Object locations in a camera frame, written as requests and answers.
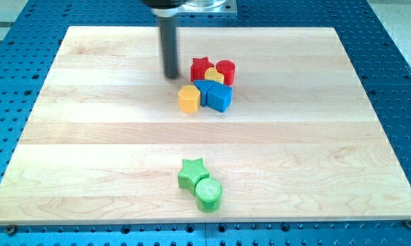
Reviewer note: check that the blue cube block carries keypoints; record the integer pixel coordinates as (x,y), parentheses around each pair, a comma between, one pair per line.
(219,97)

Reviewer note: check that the green star block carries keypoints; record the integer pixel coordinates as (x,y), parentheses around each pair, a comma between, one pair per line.
(191,173)

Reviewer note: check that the red star block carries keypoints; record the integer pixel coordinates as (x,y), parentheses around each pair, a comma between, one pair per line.
(199,67)

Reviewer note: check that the yellow hexagon block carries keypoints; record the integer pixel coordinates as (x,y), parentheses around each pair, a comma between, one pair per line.
(189,99)

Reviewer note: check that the blue triangle block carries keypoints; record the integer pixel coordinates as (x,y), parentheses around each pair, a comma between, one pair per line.
(204,87)

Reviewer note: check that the yellow heart block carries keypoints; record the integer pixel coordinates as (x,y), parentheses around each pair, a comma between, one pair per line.
(213,74)

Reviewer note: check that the red cylinder block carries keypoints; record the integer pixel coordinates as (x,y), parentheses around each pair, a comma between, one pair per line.
(228,69)

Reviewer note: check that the green cylinder block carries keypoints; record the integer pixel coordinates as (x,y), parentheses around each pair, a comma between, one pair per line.
(208,194)

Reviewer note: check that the wooden board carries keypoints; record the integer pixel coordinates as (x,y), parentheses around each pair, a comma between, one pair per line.
(105,140)

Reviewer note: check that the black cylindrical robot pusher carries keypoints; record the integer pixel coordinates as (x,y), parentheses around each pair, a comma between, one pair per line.
(166,12)

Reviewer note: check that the clear robot base plate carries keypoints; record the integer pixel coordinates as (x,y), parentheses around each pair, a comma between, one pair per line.
(213,7)

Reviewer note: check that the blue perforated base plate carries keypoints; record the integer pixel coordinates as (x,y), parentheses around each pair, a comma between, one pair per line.
(35,35)

